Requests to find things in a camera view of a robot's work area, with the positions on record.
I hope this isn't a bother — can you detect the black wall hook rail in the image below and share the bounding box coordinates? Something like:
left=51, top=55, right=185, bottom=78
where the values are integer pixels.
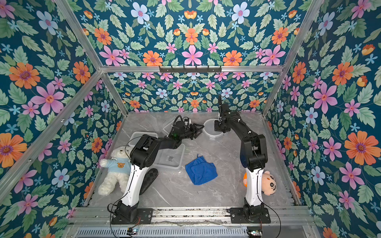
left=159, top=66, right=222, bottom=73

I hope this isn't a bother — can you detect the round clear lunch box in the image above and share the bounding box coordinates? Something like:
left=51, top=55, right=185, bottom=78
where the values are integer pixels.
left=203, top=119, right=224, bottom=140

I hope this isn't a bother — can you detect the white teddy bear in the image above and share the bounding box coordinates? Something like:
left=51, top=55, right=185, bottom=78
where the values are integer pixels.
left=98, top=145, right=133, bottom=196

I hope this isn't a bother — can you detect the rectangular clear lunch box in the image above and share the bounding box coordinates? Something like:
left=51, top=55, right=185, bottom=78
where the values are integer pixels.
left=128, top=131, right=158, bottom=147

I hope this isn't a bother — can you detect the blue cleaning cloth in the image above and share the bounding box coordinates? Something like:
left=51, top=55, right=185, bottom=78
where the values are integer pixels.
left=185, top=156, right=218, bottom=185

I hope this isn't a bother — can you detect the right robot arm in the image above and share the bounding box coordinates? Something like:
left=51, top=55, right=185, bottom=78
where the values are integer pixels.
left=214, top=96, right=268, bottom=222

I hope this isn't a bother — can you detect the square clear lunch box lid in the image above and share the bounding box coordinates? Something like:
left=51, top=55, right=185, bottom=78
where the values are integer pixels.
left=163, top=118, right=175, bottom=135

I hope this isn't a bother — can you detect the orange pink plush doll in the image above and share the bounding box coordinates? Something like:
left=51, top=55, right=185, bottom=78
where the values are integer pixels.
left=243, top=168, right=277, bottom=196

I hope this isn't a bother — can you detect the aluminium front rail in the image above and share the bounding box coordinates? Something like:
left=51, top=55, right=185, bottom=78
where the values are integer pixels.
left=69, top=206, right=315, bottom=226

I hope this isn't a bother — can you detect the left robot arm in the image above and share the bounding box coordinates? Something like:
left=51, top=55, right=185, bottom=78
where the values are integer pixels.
left=108, top=115, right=204, bottom=225

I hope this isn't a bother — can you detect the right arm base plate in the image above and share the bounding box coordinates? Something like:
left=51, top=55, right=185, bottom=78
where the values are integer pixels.
left=227, top=207, right=271, bottom=224

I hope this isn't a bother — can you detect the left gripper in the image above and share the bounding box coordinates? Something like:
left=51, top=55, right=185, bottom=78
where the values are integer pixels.
left=179, top=124, right=204, bottom=141

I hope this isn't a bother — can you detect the square clear lunch box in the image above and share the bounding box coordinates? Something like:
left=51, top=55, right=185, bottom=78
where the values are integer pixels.
left=153, top=144, right=186, bottom=170

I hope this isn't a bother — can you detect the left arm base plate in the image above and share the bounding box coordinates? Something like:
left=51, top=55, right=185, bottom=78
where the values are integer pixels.
left=111, top=207, right=153, bottom=225

